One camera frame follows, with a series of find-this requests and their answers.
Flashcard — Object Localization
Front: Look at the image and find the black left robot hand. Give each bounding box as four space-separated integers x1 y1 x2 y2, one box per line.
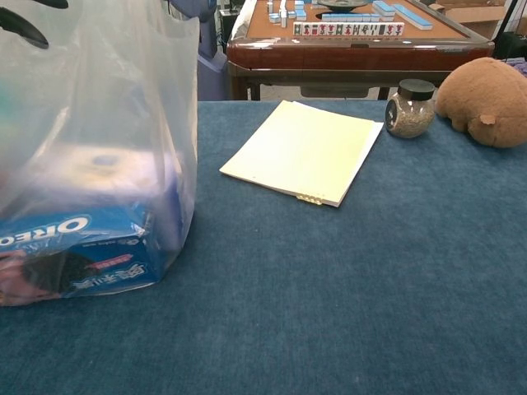
0 0 69 50

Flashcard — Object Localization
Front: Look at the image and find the translucent white plastic bag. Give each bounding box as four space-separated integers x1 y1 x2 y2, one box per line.
0 0 199 308

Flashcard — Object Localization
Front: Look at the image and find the white and blue package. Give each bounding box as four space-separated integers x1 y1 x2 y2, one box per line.
22 142 187 253

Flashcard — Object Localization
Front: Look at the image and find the blue purple chair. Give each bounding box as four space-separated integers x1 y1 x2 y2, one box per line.
193 0 230 102

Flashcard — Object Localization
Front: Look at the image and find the blue Oreo cookie box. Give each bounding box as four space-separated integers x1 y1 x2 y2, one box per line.
0 205 160 306

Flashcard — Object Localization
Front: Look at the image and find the pale yellow paper pad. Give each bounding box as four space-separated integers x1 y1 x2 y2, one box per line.
219 100 385 209

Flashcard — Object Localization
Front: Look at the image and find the black mahjong table centre dome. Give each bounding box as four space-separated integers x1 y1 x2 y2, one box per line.
315 0 368 12

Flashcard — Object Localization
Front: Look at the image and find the dark red mahjong table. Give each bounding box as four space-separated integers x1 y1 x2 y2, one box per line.
226 0 496 101

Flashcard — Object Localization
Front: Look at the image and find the short blue mahjong tile stack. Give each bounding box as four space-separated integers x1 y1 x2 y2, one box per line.
371 0 396 21

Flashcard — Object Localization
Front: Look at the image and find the blue velvet tablecloth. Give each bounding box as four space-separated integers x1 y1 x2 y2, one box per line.
0 100 527 395

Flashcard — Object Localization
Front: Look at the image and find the glass jar with black lid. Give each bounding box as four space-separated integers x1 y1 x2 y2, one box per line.
385 79 436 139

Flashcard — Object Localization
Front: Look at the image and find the brown cardboard box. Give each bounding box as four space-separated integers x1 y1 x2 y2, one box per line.
435 0 512 40

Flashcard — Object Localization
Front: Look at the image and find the brown plush toy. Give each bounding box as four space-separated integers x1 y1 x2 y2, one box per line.
435 56 527 148

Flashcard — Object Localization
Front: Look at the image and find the long blue mahjong tile wall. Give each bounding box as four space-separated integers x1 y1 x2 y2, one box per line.
392 3 434 30

